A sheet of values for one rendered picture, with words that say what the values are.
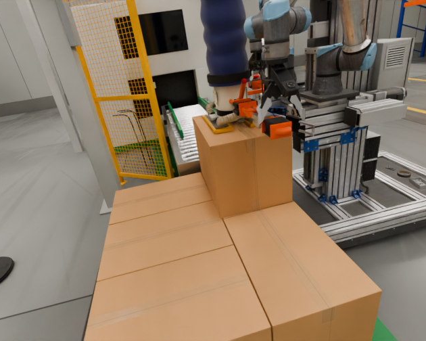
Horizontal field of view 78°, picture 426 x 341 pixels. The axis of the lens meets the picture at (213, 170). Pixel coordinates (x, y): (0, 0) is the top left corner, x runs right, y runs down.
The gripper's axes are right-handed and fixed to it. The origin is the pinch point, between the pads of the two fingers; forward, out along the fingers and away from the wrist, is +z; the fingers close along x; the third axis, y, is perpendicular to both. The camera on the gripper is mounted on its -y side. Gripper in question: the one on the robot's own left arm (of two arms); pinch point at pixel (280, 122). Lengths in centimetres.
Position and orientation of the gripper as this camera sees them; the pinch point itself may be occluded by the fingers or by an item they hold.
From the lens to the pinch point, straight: 93.8
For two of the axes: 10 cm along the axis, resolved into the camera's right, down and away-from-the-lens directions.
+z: 1.3, 8.9, 4.4
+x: -9.7, 2.1, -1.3
